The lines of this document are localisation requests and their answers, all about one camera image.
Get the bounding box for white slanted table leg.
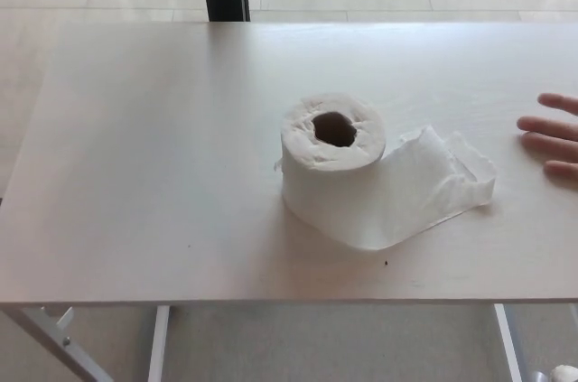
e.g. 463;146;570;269
0;305;114;382

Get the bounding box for person's bare hand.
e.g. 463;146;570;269
516;92;578;182

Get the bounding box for white straight table leg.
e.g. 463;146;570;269
492;303;525;382
146;304;172;382

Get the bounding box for white metal leg brace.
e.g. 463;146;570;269
39;307;74;349

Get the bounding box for white toilet paper roll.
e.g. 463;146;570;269
272;93;498;253

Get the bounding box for white rounded object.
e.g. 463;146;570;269
548;363;578;382

